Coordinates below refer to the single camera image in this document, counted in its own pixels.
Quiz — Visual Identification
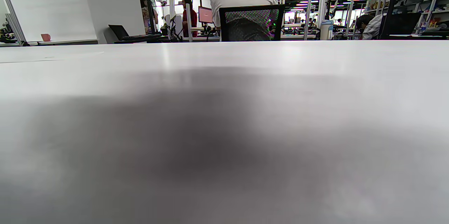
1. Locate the black laptop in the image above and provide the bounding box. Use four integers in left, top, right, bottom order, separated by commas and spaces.
108, 25, 162, 41

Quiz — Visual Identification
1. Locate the pink lit monitor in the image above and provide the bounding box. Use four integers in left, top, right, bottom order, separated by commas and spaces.
198, 6, 213, 25

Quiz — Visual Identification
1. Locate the black mesh office chair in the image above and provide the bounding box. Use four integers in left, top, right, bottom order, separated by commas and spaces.
219, 4, 285, 41

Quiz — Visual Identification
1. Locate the white water jug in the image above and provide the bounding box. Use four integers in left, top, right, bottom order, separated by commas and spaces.
320, 20, 334, 40

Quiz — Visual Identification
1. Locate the black monitor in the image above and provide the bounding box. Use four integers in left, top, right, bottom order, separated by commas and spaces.
382, 13, 422, 37

